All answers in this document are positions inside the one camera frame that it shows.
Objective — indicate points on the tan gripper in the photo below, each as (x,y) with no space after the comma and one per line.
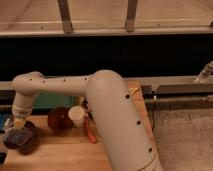
(19,123)

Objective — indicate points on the dark towel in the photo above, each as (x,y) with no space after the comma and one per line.
(16,139)

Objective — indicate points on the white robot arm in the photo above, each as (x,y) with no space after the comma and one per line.
(117,119)

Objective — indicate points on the purple bowl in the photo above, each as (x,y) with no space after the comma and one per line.
(32,127)

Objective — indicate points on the blue object at left edge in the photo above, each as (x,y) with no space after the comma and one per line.
(4,121)

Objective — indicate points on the green plastic tray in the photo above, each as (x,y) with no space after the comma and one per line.
(50,100)

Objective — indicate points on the dark red round pot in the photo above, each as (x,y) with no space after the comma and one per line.
(58,119)

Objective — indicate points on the white plastic cup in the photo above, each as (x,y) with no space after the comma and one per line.
(76,114)

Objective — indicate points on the orange carrot toy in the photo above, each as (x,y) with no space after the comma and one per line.
(89,131)

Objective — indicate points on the left wooden frame leg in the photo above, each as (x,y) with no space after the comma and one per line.
(65,16)

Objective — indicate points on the wooden frame leg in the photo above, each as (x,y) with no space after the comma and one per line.
(65,16)
(131,14)

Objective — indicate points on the grey metal rail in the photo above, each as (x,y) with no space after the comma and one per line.
(173,85)

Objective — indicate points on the right wooden frame leg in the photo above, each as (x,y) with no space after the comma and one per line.
(131,14)

